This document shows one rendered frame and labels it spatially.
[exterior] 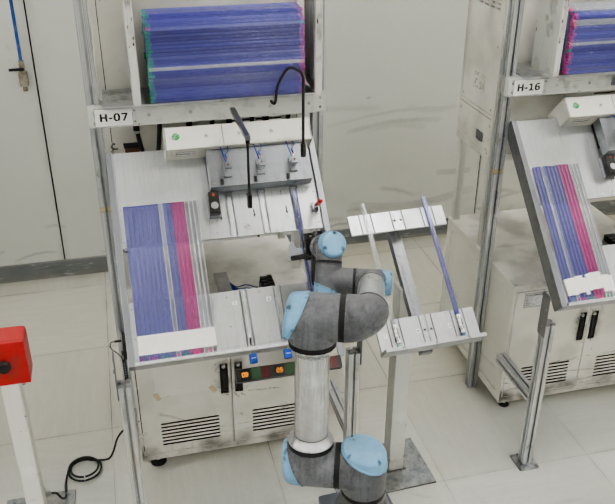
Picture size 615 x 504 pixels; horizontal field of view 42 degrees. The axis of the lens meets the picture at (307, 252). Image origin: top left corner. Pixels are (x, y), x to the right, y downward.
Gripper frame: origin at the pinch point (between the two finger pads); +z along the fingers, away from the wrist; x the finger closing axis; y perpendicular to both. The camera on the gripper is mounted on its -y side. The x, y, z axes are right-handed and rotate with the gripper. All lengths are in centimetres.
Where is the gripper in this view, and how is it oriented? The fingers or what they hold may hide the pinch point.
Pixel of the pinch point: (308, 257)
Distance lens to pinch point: 255.6
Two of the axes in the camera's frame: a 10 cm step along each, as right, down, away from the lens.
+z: -2.1, 0.6, 9.8
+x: -9.7, 1.1, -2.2
